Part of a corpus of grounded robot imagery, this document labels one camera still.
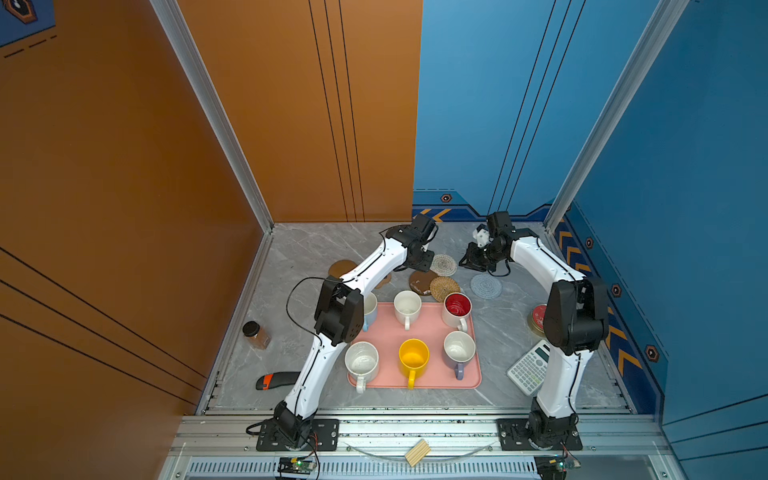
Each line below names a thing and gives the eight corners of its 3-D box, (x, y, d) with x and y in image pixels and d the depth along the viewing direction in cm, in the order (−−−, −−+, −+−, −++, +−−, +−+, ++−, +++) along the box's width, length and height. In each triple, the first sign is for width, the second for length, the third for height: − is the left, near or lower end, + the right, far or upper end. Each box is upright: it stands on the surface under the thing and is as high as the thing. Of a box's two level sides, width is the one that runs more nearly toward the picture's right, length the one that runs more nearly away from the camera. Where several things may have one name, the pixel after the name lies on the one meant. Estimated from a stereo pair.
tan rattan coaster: (439, 304, 99) (439, 300, 98) (424, 286, 104) (425, 283, 102) (461, 290, 102) (462, 287, 101) (446, 274, 107) (446, 271, 105)
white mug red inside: (445, 334, 91) (448, 323, 86) (441, 304, 98) (444, 292, 92) (471, 334, 91) (475, 323, 86) (465, 304, 98) (470, 292, 92)
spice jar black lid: (252, 349, 89) (239, 335, 82) (257, 334, 92) (244, 320, 85) (268, 349, 89) (256, 335, 82) (272, 334, 92) (261, 320, 85)
